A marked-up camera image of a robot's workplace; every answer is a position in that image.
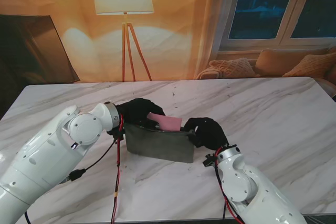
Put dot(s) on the printed living room backdrop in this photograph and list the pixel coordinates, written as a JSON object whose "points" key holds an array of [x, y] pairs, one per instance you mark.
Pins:
{"points": [[170, 37]]}

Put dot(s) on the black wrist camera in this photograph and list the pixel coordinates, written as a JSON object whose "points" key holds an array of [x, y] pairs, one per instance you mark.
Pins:
{"points": [[210, 160], [116, 134]]}

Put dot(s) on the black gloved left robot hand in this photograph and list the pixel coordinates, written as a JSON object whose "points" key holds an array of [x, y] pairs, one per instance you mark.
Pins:
{"points": [[139, 111]]}

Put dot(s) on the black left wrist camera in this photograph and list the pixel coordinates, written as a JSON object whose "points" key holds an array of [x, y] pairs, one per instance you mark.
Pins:
{"points": [[116, 134]]}

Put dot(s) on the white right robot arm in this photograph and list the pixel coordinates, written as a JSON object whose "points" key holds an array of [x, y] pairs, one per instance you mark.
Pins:
{"points": [[246, 182]]}

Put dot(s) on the pink paper document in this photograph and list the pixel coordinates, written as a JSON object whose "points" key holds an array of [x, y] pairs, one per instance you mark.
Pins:
{"points": [[168, 123]]}

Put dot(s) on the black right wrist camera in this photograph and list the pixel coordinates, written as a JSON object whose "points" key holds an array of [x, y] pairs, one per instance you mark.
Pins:
{"points": [[210, 160]]}

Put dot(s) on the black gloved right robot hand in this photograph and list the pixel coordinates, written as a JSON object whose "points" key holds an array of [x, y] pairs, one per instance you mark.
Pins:
{"points": [[210, 132]]}

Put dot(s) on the grey suede zip pouch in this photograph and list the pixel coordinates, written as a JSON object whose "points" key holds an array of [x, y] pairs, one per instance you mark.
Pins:
{"points": [[160, 145]]}

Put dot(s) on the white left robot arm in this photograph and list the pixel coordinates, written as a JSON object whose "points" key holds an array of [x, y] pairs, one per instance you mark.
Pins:
{"points": [[52, 155]]}

